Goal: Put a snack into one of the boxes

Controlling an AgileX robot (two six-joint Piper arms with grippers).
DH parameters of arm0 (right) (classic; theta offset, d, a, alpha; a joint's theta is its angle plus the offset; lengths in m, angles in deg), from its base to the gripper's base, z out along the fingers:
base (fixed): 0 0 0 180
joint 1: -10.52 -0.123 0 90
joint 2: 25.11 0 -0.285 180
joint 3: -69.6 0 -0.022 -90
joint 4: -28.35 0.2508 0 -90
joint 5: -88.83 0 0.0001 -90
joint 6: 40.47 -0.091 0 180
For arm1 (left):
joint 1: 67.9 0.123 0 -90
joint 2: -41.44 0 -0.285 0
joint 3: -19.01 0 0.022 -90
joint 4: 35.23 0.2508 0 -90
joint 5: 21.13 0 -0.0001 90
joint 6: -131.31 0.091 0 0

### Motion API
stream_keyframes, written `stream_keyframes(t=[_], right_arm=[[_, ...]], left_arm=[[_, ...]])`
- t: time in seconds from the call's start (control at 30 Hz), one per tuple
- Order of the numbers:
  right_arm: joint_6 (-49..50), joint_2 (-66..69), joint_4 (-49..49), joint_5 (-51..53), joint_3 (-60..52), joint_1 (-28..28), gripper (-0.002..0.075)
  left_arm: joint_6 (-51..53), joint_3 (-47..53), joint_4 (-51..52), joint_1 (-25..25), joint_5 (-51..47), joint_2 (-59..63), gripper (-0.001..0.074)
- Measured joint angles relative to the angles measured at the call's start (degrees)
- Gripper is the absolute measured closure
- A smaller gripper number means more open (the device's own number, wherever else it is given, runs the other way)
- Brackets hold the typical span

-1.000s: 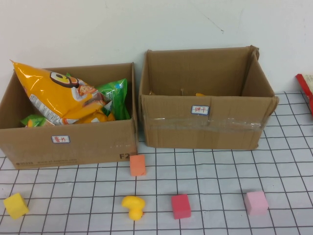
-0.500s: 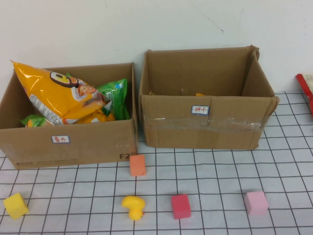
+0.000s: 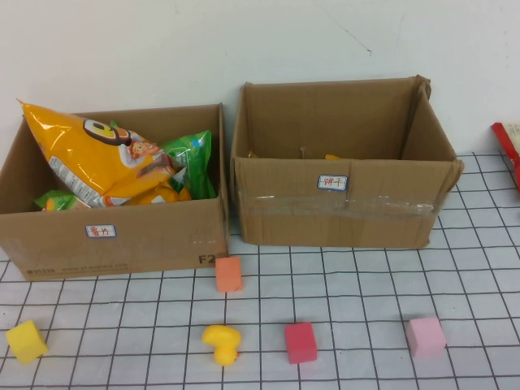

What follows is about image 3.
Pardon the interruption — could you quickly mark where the red snack packet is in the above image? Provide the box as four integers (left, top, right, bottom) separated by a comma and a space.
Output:
490, 120, 520, 192

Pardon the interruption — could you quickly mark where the yellow rubber duck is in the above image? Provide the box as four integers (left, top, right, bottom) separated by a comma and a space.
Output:
201, 323, 242, 366

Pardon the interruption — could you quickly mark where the white label red handwriting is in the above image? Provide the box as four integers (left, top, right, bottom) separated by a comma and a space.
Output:
317, 173, 349, 191
84, 223, 118, 239

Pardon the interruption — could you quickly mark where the magenta foam cube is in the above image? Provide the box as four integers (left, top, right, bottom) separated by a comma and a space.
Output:
284, 322, 318, 365

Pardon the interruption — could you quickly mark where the cardboard box with F2 print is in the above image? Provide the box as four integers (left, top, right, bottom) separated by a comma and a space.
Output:
0, 102, 232, 282

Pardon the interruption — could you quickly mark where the white grid tablecloth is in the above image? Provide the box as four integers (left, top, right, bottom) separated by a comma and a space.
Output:
0, 150, 520, 390

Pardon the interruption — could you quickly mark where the pink foam cube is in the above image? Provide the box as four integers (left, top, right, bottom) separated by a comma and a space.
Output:
407, 317, 448, 358

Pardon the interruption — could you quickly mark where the taped cardboard box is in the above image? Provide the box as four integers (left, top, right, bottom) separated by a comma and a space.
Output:
230, 74, 465, 249

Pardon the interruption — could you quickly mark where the orange foam block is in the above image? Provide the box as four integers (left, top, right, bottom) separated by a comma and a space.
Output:
214, 256, 245, 293

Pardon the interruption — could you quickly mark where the green chip bag orange corner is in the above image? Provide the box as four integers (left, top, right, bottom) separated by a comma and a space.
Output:
34, 188, 93, 212

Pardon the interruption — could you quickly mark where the yellow foam cube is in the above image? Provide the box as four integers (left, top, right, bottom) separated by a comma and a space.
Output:
5, 319, 49, 365

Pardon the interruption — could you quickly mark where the green chip bag blue emblem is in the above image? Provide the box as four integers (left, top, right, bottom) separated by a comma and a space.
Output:
158, 129, 216, 200

